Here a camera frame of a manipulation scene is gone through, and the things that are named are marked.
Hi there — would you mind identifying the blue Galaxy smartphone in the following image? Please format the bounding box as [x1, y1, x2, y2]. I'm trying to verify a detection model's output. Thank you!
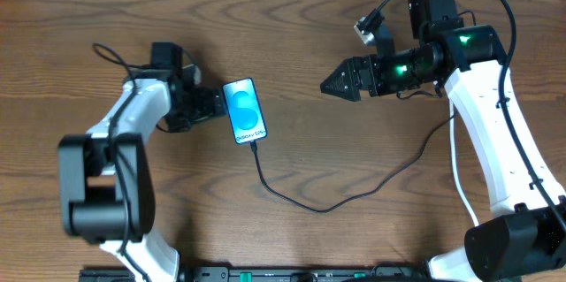
[223, 78, 268, 144]

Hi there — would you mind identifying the black charging cable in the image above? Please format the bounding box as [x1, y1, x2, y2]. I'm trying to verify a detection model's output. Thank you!
[249, 113, 456, 214]

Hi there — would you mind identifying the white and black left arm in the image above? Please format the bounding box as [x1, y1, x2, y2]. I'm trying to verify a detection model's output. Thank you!
[57, 42, 227, 282]

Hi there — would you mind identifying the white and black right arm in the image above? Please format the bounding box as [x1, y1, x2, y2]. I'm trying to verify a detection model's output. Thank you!
[320, 0, 565, 281]

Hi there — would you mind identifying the white power strip cord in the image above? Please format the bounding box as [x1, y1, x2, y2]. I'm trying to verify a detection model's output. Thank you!
[448, 100, 481, 228]

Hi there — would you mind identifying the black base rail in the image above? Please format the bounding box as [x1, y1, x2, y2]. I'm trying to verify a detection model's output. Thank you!
[79, 264, 443, 282]

